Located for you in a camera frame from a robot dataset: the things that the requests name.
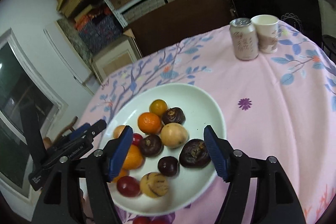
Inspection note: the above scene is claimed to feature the dark red plum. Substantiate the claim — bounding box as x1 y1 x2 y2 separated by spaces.
132 133 143 147

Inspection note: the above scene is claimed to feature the large dark water chestnut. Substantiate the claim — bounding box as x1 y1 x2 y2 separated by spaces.
179 139 211 168

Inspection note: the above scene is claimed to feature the red apple plum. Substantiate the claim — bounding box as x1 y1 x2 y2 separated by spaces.
117 176 141 198

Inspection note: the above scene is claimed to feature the large yellow round fruit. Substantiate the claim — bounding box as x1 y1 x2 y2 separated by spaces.
160 123 189 148

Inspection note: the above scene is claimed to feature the yellow-orange citrus fruit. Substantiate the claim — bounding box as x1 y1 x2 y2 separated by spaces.
149 99 168 117

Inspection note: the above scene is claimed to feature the orange tangerine plate left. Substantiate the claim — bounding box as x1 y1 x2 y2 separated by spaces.
122 144 144 170

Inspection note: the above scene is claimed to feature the small orange kumquat plate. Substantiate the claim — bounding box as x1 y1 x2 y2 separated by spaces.
112 169 129 183

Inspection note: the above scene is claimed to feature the yellow oval fruit upper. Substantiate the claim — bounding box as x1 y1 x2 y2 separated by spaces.
113 124 125 139

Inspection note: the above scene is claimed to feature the wooden chair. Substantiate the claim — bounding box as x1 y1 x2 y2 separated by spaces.
43 116 78 150

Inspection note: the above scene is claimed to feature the orange tangerine on plate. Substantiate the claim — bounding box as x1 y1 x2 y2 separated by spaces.
137 112 162 135

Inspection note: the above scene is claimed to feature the striped pepino melon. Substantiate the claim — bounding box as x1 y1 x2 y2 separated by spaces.
139 172 169 198

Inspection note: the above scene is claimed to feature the dark purple plum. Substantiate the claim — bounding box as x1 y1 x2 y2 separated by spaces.
158 156 179 177

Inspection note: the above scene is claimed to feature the small dark chestnut on plate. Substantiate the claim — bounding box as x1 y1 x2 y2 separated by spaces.
162 107 186 125

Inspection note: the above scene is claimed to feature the red cherry tomato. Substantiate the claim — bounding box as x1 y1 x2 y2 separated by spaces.
150 218 169 224
132 216 151 224

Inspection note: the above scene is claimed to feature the pink deer tablecloth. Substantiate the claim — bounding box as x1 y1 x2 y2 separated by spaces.
80 22 335 223

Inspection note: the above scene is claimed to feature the framed picture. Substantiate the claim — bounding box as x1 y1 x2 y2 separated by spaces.
92 35 142 83

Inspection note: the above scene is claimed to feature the pink drink can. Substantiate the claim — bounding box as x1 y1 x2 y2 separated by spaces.
230 18 259 61

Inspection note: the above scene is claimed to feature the white paper cup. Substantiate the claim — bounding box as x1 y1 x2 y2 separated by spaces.
251 15 279 54

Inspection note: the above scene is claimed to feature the dark wooden board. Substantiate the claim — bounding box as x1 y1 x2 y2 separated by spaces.
129 0 234 56

